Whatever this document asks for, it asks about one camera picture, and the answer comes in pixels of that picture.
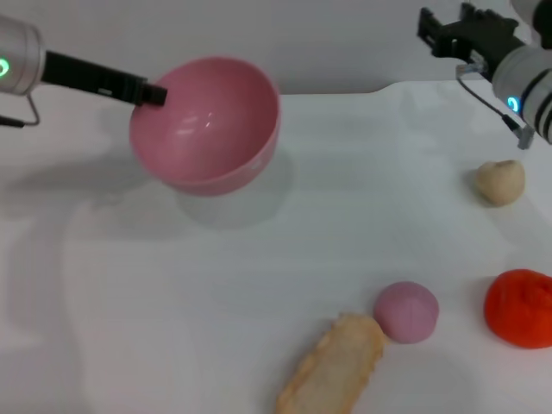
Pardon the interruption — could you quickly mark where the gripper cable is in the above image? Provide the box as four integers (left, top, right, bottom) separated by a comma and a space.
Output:
0, 92, 41, 128
455, 60, 536, 151

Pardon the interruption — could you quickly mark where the orange striped bread loaf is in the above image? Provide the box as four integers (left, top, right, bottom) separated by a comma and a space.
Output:
275, 312, 389, 414

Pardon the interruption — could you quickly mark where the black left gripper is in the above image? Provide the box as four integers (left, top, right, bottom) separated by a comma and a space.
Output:
41, 49, 169, 108

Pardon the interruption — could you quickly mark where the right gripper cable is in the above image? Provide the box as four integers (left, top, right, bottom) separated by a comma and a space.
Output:
455, 60, 536, 151

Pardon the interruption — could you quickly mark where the orange red bun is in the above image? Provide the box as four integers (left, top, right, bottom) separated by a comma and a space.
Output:
483, 267, 552, 349

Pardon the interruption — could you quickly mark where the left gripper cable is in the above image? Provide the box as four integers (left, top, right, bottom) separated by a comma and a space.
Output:
0, 92, 41, 128

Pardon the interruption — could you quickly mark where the beige bun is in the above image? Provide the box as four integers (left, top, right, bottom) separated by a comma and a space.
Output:
475, 159, 526, 207

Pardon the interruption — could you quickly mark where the pink round bun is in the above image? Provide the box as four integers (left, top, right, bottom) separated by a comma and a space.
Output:
373, 280, 440, 345

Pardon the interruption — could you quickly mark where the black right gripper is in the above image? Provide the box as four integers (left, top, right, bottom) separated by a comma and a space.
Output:
416, 3, 530, 75

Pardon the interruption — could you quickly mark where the pink plastic bowl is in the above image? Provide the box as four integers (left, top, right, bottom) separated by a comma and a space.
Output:
129, 55, 281, 198

